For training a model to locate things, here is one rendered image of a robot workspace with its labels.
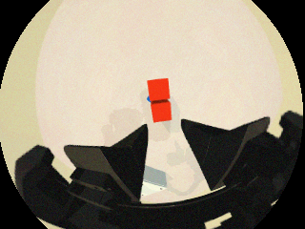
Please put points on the red cube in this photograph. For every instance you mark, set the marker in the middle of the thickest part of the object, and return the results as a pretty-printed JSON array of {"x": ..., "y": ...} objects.
[
  {"x": 159, "y": 89},
  {"x": 161, "y": 110}
]

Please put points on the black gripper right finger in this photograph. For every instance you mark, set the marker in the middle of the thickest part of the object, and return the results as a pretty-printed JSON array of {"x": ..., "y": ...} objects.
[{"x": 217, "y": 150}]

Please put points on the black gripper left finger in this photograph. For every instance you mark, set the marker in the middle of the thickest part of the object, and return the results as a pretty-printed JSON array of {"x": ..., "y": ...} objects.
[{"x": 124, "y": 161}]

